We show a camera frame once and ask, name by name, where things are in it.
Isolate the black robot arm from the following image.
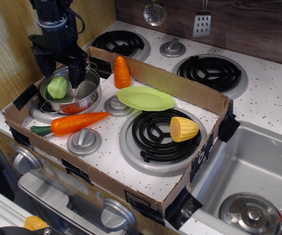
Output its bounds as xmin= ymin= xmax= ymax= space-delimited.
xmin=29 ymin=0 xmax=88 ymax=89

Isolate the right oven knob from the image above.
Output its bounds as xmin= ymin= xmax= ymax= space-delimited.
xmin=101 ymin=198 xmax=136 ymax=232

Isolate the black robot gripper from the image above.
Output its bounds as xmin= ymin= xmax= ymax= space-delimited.
xmin=29 ymin=12 xmax=87 ymax=89

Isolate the orange yellow object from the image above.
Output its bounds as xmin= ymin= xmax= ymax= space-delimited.
xmin=23 ymin=215 xmax=48 ymax=231

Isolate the front left burner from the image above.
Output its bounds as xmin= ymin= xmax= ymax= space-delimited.
xmin=29 ymin=96 xmax=102 ymax=124

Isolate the light green toy broccoli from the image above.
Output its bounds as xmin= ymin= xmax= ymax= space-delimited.
xmin=47 ymin=76 xmax=68 ymax=99

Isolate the short orange toy carrot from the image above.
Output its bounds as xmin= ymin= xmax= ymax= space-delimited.
xmin=114 ymin=56 xmax=131 ymax=89

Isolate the back silver stove knob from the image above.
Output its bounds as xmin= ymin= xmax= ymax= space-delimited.
xmin=159 ymin=38 xmax=186 ymax=58

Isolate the light green plastic plate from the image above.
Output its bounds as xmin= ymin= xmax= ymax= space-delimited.
xmin=117 ymin=86 xmax=176 ymax=111

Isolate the oven knob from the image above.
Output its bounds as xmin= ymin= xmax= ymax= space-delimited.
xmin=13 ymin=146 xmax=42 ymax=175
xmin=101 ymin=198 xmax=136 ymax=232

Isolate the silver stove knob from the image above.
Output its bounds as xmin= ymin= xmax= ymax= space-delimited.
xmin=104 ymin=95 xmax=134 ymax=118
xmin=159 ymin=38 xmax=186 ymax=58
xmin=67 ymin=128 xmax=102 ymax=157

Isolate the front right black burner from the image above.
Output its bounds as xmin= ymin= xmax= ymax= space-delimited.
xmin=119 ymin=108 xmax=207 ymax=177

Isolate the left oven knob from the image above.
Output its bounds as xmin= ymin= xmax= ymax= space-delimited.
xmin=13 ymin=146 xmax=42 ymax=175

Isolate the stainless steel pan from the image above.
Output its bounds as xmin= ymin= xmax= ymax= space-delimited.
xmin=40 ymin=62 xmax=101 ymax=114

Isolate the steel pot lid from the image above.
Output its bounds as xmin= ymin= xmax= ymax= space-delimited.
xmin=218 ymin=193 xmax=282 ymax=235

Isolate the long orange toy carrot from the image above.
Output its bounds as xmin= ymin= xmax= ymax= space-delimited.
xmin=30 ymin=112 xmax=110 ymax=137

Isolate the front silver stove knob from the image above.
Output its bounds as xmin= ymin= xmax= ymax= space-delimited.
xmin=67 ymin=128 xmax=102 ymax=157

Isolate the back right black burner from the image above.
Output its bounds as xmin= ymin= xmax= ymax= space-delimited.
xmin=172 ymin=54 xmax=248 ymax=100

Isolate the middle silver stove knob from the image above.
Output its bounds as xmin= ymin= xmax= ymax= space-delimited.
xmin=104 ymin=95 xmax=134 ymax=118

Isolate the yellow toy corn cob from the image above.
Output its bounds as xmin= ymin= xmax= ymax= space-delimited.
xmin=170 ymin=117 xmax=200 ymax=142

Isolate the silver toy sink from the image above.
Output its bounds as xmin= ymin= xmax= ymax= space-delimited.
xmin=180 ymin=121 xmax=282 ymax=235

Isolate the hanging metal slotted spatula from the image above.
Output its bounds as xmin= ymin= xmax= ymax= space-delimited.
xmin=193 ymin=0 xmax=211 ymax=38

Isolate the silver oven door handle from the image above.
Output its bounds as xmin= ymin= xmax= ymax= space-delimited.
xmin=18 ymin=173 xmax=126 ymax=235

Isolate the hanging metal strainer ladle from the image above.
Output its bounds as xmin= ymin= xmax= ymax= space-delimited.
xmin=143 ymin=0 xmax=167 ymax=26

